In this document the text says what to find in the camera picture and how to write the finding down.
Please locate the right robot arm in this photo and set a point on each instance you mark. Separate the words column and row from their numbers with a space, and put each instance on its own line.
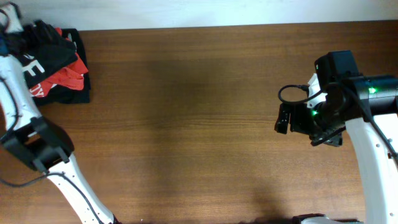
column 341, row 99

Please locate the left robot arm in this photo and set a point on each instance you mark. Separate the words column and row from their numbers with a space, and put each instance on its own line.
column 33, row 139

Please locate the black folded garment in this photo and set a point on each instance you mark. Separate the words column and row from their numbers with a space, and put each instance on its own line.
column 71, row 95

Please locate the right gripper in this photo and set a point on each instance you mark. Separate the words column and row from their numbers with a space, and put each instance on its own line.
column 296, row 125

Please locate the red printed t-shirt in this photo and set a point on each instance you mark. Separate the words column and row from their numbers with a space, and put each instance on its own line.
column 68, row 77

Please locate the dark green t-shirt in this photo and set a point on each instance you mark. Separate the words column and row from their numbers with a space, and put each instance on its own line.
column 42, row 51

